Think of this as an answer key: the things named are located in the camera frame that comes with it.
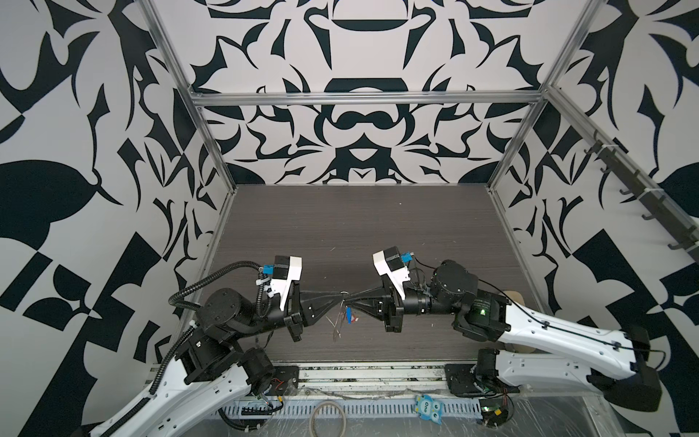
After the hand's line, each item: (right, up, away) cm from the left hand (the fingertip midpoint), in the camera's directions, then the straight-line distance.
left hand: (342, 293), depth 50 cm
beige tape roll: (0, -36, +19) cm, 41 cm away
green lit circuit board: (+38, -37, +21) cm, 57 cm away
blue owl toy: (+21, -35, +19) cm, 45 cm away
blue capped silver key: (+1, -5, +3) cm, 6 cm away
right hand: (+2, -2, +1) cm, 3 cm away
